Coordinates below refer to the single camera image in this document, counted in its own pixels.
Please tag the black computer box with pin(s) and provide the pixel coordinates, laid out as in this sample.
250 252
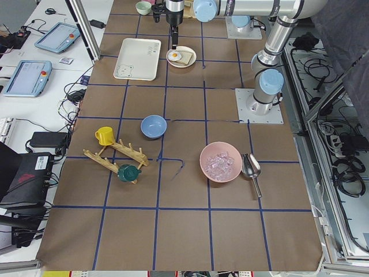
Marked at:
23 178

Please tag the yellow mug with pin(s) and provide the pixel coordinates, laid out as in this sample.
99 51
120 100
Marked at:
105 135

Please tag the blue bowl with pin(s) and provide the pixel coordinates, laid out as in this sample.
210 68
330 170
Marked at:
153 126

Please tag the wooden cutting board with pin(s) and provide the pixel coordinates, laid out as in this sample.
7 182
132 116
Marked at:
188 9

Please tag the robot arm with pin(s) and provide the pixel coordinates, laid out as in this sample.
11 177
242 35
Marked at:
203 10
268 81

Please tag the blue teach pendant far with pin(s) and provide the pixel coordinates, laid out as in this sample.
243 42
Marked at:
58 38

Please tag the blue teach pendant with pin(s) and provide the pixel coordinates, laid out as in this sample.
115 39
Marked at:
58 38
29 79

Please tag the pink bowl with ice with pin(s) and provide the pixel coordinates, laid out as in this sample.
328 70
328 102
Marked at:
220 162

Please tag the scissors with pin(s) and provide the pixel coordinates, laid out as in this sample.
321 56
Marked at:
51 11

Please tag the fried egg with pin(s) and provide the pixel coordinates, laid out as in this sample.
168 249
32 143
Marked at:
174 56

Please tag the cream round plate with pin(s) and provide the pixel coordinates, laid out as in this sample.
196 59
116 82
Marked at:
183 48

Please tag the blue teach pendant near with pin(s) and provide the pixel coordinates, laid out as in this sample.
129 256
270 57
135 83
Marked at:
29 79

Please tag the dark green mug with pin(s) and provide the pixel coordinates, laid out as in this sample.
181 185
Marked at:
128 173

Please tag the cream bear tray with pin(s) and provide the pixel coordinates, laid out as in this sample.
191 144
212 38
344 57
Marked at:
138 59

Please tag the black power adapter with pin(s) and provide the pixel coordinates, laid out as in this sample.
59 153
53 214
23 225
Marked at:
48 139

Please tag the aluminium frame post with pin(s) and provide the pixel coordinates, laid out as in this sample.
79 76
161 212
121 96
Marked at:
80 18

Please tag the green bowl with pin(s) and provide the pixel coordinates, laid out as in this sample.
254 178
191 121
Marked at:
143 7

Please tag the metal scoop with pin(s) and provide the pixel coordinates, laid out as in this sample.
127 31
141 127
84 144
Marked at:
252 170

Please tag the bread slice on plate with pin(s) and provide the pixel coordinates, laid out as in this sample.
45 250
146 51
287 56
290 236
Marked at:
184 57

